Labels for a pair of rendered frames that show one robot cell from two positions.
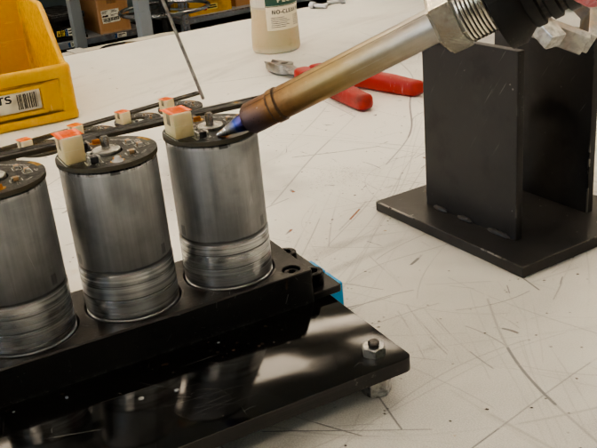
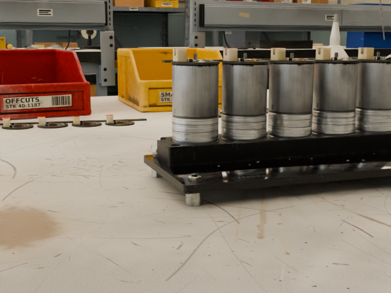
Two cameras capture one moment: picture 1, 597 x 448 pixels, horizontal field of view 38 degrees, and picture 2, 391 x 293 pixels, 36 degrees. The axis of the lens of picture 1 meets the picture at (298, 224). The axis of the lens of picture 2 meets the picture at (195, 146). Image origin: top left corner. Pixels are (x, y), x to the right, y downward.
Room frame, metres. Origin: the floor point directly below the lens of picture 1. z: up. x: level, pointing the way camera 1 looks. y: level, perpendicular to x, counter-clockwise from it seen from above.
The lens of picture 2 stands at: (-0.14, 0.08, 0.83)
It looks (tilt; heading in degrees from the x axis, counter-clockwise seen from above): 11 degrees down; 7
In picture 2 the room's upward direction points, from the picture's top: straight up
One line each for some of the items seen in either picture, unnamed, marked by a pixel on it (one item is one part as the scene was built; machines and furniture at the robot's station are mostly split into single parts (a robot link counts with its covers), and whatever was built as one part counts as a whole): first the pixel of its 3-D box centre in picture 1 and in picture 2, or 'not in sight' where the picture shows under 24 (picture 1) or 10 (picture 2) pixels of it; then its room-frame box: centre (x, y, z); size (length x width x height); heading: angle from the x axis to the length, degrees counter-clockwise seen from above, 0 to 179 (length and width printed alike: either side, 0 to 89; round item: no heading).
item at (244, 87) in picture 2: not in sight; (244, 106); (0.18, 0.10, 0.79); 0.02 x 0.02 x 0.05
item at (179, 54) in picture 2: not in sight; (181, 54); (0.17, 0.13, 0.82); 0.01 x 0.01 x 0.01; 26
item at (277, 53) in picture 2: not in sight; (279, 54); (0.19, 0.08, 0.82); 0.01 x 0.01 x 0.01; 26
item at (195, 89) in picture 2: not in sight; (195, 108); (0.17, 0.12, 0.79); 0.02 x 0.02 x 0.05
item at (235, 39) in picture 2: not in sight; (241, 39); (2.99, 0.22, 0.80); 0.15 x 0.12 x 0.10; 52
